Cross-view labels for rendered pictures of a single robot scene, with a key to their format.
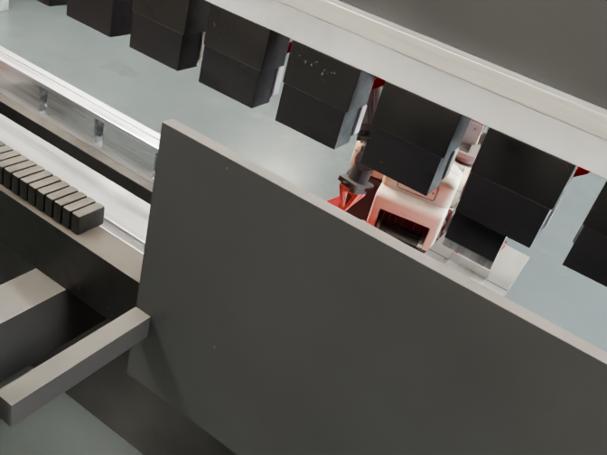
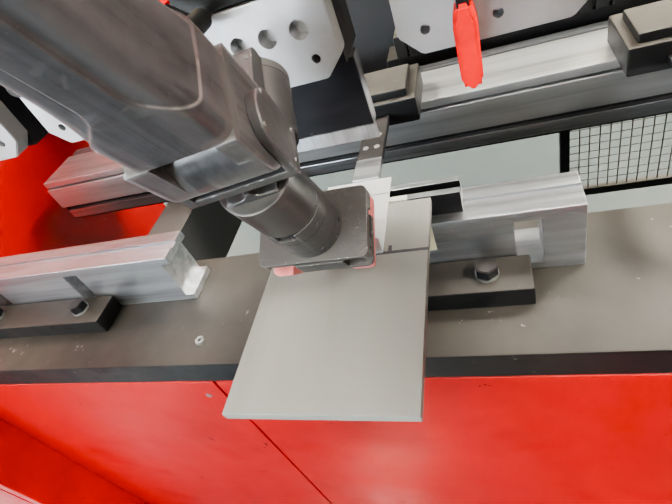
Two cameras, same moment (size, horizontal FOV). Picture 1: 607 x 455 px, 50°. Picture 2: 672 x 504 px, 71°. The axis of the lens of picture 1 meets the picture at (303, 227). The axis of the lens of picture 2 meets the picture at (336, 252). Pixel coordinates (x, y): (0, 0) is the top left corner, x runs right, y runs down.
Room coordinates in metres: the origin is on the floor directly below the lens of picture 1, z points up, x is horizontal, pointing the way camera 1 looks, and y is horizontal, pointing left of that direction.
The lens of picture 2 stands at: (1.54, -0.34, 1.34)
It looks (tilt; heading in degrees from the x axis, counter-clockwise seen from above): 41 degrees down; 183
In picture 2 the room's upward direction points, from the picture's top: 25 degrees counter-clockwise
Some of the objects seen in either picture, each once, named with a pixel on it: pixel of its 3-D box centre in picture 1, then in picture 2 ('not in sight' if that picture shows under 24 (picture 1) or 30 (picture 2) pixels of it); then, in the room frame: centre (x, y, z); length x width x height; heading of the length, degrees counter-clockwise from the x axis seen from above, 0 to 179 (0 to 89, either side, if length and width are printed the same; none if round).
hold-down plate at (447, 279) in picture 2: not in sight; (406, 289); (1.13, -0.30, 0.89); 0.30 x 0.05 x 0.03; 66
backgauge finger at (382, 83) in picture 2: not in sight; (375, 121); (0.92, -0.24, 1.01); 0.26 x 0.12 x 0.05; 156
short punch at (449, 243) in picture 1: (475, 236); (323, 107); (1.06, -0.31, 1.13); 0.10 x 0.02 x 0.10; 66
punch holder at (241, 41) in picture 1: (244, 53); not in sight; (1.30, 0.22, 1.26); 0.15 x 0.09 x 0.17; 66
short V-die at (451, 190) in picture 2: not in sight; (378, 205); (1.07, -0.29, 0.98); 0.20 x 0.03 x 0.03; 66
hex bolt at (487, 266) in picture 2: not in sight; (486, 269); (1.17, -0.20, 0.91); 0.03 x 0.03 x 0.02
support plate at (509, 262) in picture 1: (473, 262); (340, 295); (1.20, -0.37, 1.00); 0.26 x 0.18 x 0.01; 156
